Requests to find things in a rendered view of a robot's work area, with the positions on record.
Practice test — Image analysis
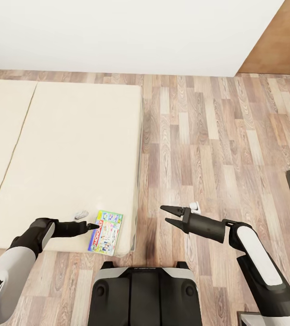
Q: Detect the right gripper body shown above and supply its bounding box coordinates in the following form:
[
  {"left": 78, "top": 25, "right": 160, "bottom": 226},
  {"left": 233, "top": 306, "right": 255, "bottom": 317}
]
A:
[{"left": 182, "top": 207, "right": 211, "bottom": 239}]

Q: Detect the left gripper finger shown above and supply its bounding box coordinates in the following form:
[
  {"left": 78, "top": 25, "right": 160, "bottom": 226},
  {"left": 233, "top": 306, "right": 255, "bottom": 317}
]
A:
[{"left": 86, "top": 223, "right": 100, "bottom": 232}]

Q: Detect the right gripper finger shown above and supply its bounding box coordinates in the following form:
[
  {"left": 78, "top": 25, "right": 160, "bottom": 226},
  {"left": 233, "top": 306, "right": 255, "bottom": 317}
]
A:
[
  {"left": 165, "top": 218, "right": 184, "bottom": 231},
  {"left": 160, "top": 205, "right": 185, "bottom": 218}
]

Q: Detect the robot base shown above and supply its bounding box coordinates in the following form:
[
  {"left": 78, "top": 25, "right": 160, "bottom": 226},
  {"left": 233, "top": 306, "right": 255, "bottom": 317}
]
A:
[{"left": 87, "top": 261, "right": 203, "bottom": 326}]

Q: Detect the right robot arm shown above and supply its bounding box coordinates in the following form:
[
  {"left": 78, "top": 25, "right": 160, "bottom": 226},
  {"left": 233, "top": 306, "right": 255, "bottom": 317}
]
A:
[{"left": 160, "top": 202, "right": 290, "bottom": 326}]

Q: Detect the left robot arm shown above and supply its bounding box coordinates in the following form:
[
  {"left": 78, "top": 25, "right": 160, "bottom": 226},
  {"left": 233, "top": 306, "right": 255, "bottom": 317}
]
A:
[{"left": 0, "top": 210, "right": 100, "bottom": 325}]

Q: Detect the board game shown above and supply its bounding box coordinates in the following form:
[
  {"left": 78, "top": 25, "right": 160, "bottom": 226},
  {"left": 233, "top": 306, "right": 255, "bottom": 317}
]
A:
[{"left": 88, "top": 210, "right": 123, "bottom": 256}]

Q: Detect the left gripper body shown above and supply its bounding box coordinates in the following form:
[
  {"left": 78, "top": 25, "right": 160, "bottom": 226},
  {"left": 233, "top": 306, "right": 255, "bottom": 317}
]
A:
[{"left": 63, "top": 221, "right": 87, "bottom": 237}]

